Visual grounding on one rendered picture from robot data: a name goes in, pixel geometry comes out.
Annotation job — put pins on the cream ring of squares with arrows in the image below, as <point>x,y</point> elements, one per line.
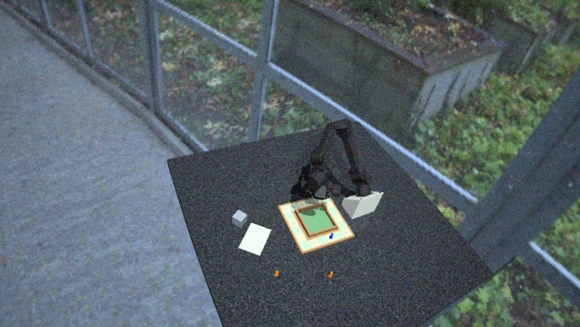
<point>316,218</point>

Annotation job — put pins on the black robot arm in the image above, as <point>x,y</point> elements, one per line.
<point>320,155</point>

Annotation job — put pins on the white rectangular sheet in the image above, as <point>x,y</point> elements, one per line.
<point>255,239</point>

